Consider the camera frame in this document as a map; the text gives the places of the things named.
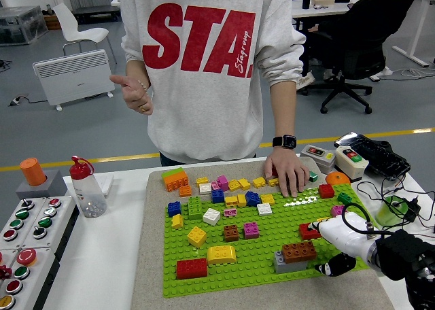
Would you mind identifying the orange long brick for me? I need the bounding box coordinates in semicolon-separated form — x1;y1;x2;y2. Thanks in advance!
162;171;190;193

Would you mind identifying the black handheld controller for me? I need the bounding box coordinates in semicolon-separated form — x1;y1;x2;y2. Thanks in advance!
333;131;411;182

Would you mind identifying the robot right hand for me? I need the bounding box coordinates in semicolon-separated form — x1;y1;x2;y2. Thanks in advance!
307;211;380;278

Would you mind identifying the person's left hand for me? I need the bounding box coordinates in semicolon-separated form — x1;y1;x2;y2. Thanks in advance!
264;153;311;199

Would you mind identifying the grey emergency-stop control box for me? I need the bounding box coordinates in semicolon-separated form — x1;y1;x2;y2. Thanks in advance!
0;247;63;310

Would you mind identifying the grey push-button box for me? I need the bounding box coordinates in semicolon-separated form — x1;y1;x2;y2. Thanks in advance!
300;143;338;175

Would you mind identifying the green translucent cup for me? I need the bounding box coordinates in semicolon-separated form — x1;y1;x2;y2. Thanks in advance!
377;194;408;226

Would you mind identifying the white chair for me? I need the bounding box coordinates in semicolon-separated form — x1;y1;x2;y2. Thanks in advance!
52;3;118;65

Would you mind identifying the standing person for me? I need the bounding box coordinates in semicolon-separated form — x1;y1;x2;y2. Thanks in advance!
109;0;311;199

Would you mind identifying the white flat panel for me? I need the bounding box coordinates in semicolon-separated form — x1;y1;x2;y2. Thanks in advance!
91;173;115;197

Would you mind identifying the grey block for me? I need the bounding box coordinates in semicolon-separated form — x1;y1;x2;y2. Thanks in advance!
15;169;69;201

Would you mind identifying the wooden box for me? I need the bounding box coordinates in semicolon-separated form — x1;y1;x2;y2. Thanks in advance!
43;13;63;31

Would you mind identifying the red long brick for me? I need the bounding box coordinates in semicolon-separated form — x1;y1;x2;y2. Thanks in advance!
175;258;209;280

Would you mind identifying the clear storage crate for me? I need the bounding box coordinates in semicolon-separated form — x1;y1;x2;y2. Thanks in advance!
0;5;50;47

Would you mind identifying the large yellow brick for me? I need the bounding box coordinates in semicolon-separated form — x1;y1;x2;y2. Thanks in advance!
186;226;208;249

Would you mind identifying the black plug with cord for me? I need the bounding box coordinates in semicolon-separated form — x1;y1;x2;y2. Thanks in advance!
355;179;435;240

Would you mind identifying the orange cylinder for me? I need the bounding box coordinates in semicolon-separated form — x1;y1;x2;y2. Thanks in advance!
19;157;48;187

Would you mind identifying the lime green flat brick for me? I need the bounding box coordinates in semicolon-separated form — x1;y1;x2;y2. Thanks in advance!
160;167;186;180

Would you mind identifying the black office chair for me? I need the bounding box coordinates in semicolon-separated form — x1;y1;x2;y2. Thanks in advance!
300;0;421;115

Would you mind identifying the dark brown brick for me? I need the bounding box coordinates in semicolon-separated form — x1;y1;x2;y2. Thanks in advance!
297;241;318;262

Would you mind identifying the black smartwatch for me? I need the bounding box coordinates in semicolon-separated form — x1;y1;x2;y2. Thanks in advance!
272;134;298;150

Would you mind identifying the orange fruit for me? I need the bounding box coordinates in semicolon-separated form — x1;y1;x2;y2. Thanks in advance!
325;171;351;186

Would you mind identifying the beige push-button box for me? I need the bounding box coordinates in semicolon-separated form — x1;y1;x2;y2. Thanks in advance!
334;145;370;184

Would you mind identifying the person's right hand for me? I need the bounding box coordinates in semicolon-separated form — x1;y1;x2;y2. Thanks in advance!
109;74;154;116

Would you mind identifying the grey four-button control box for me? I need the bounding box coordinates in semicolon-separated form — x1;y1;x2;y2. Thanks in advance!
20;195;80;262
0;196;47;250

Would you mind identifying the black floor plug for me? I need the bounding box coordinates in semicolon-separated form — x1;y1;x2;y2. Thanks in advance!
7;94;31;107

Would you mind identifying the clear bottle red cap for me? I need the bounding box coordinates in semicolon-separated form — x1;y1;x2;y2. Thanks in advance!
69;155;108;220

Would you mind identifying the yellow curved brick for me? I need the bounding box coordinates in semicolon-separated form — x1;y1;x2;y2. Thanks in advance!
207;245;237;266

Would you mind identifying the grey-brown mat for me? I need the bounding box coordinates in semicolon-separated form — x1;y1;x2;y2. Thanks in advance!
130;155;395;310

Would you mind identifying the white panel heater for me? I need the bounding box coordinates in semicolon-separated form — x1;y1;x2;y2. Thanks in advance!
32;48;116;111

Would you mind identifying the orange-brown brick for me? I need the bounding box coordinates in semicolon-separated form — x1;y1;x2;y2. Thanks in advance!
281;243;300;264

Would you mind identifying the dark green brick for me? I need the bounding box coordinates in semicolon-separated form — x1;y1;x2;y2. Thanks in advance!
336;191;354;206

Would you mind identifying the green studded baseplate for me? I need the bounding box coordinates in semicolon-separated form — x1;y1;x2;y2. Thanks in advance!
162;182;379;298

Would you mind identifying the grey long brick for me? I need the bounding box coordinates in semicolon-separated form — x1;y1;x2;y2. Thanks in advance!
273;250;309;275

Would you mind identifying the black platform dolly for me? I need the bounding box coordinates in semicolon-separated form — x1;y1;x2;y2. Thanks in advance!
71;4;122;24

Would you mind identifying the lime green tall brick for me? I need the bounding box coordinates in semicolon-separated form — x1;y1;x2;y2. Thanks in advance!
188;196;203;221

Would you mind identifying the white desk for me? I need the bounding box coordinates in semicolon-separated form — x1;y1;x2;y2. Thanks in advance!
391;0;435;68
291;0;355;22

